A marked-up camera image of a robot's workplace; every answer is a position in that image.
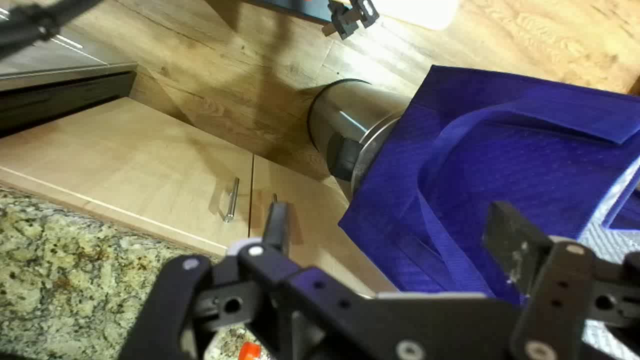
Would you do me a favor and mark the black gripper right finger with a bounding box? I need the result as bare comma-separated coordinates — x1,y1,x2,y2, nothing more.
481,203,640,360

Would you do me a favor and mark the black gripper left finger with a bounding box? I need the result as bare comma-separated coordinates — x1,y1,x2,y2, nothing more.
117,243,314,360

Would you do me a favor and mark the clear coca cola bottle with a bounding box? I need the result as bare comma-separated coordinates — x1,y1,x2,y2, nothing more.
238,343,262,360

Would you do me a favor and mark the blue insulated bag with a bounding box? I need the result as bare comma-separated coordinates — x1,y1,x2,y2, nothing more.
339,67,640,304

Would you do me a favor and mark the stainless steel trash can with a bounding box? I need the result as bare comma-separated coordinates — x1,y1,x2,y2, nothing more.
307,78,407,197

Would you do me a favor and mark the black dishwasher front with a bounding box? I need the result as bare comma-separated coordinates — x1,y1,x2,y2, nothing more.
0,33,136,137

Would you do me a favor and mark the metal drawer handle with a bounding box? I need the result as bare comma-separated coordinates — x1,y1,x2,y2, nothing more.
220,178,239,223

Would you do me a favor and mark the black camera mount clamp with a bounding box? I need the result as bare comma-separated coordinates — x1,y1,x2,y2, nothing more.
322,0,379,40

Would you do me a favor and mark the black cable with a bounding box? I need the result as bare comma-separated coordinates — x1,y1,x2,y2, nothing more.
0,0,101,58

